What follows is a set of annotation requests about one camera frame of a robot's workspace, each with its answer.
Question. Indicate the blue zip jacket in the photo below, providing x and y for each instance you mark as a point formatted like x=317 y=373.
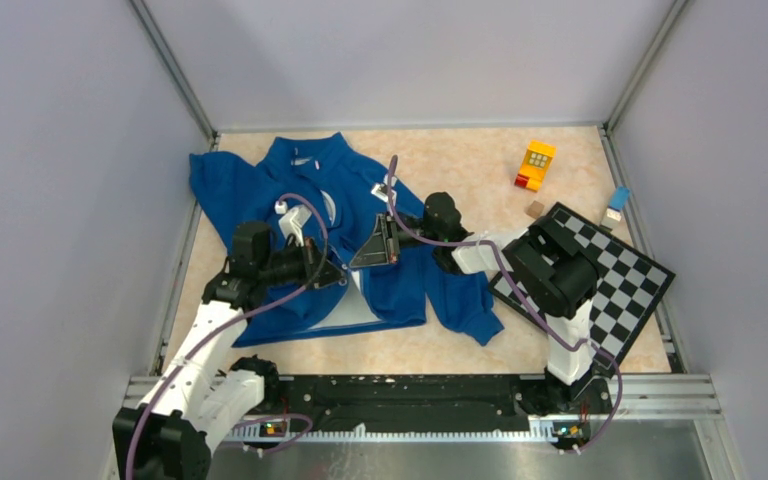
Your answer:
x=338 y=182

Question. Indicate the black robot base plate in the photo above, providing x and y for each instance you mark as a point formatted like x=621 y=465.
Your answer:
x=424 y=403

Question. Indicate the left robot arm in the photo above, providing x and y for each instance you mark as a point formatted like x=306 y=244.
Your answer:
x=174 y=430

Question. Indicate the black white checkerboard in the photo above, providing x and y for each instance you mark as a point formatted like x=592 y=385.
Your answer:
x=630 y=290

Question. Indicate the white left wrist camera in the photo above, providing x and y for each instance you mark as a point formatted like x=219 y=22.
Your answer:
x=292 y=220

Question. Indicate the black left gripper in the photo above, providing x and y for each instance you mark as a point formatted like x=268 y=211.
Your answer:
x=309 y=260

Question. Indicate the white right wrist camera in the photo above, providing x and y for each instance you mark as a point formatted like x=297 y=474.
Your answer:
x=384 y=192

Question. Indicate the yellow red toy block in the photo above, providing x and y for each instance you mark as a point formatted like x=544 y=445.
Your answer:
x=534 y=167

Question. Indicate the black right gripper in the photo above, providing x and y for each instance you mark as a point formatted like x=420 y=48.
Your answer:
x=379 y=249

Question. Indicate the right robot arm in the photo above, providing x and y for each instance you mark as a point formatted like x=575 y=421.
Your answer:
x=555 y=278

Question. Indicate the aluminium frame rail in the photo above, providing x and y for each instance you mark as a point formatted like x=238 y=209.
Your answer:
x=638 y=397

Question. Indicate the small brown wooden cube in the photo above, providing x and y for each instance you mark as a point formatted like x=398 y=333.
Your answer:
x=535 y=209

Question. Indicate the blue white small block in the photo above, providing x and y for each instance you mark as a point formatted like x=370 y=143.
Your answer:
x=613 y=215

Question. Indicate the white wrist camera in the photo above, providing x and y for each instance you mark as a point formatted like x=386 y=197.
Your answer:
x=292 y=220
x=384 y=192

